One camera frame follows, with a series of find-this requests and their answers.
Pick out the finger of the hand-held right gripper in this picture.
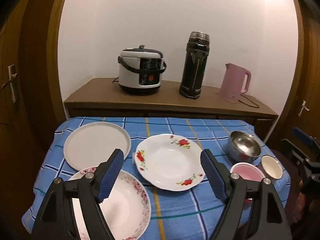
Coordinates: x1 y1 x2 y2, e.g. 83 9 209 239
280 138 313 166
293 127 320 153

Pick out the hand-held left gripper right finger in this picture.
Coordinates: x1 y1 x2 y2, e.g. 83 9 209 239
200 149 293 240

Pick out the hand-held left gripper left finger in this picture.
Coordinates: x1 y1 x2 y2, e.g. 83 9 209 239
31 148 125 240

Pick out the white enamel bowl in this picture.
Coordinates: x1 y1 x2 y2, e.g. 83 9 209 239
261 155 283 180

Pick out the white plate pink floral rim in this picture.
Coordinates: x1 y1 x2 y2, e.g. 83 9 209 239
67 166 152 240

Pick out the pink bowl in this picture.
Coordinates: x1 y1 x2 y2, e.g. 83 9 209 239
229 162 265 205

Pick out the grey round plate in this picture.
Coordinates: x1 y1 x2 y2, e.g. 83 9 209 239
63 122 132 171

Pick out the white plate with red flowers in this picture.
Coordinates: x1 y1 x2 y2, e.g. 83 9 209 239
135 134 206 192

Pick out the stainless steel bowl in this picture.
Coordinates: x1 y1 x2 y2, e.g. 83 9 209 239
227 130 262 164

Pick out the blue checked tablecloth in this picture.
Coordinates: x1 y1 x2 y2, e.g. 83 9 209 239
21 116 292 240

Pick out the wooden door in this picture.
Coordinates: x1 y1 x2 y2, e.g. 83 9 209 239
0 0 69 240
274 0 320 160

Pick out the pink electric kettle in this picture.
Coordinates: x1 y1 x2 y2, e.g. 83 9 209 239
217 63 252 104

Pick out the wooden sideboard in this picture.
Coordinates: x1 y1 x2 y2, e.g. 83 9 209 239
64 77 279 140

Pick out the white rice cooker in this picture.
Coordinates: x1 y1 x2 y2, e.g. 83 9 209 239
117 45 167 96

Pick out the black thermos flask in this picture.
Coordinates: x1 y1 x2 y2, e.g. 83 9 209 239
179 31 210 100

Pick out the metal door handle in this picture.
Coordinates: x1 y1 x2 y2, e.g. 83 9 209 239
297 100 310 117
1 65 17 103

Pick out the black kettle cable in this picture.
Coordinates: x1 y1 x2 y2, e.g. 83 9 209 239
239 94 260 108

